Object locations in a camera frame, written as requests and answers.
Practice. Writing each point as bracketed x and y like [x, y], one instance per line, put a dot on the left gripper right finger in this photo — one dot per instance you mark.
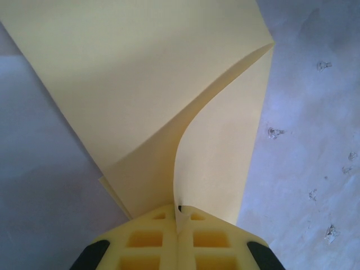
[211, 242]

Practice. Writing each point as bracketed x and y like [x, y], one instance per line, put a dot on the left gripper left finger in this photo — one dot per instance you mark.
[146, 242]

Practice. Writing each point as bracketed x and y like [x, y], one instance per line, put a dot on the yellow square paper sheet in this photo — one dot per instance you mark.
[112, 84]

